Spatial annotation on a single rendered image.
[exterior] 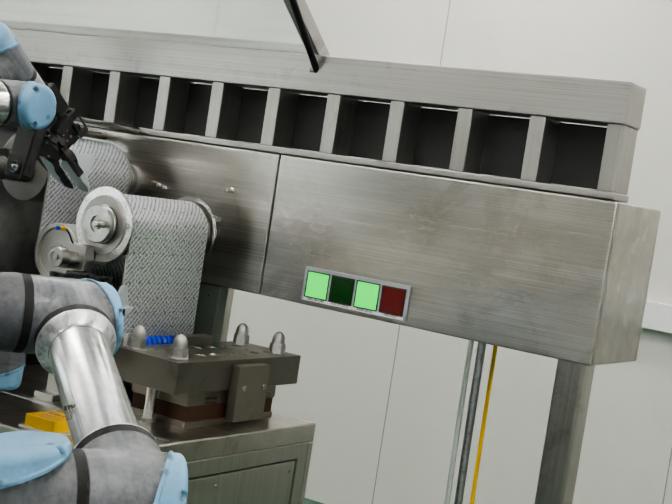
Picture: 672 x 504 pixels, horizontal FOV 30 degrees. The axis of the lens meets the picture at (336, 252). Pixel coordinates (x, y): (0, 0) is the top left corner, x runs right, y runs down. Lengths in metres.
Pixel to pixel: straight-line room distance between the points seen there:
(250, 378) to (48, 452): 1.05
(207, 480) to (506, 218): 0.74
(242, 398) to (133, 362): 0.23
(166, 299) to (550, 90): 0.87
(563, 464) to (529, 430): 2.40
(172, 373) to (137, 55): 0.89
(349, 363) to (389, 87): 2.86
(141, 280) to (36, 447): 1.05
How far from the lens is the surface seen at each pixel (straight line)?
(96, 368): 1.71
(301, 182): 2.60
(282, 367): 2.59
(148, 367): 2.36
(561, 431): 2.51
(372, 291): 2.49
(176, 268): 2.57
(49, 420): 2.22
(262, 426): 2.51
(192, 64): 2.82
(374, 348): 5.21
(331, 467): 5.36
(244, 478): 2.47
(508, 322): 2.37
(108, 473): 1.50
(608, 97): 2.33
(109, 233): 2.45
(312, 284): 2.57
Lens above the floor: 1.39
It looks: 3 degrees down
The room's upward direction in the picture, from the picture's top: 9 degrees clockwise
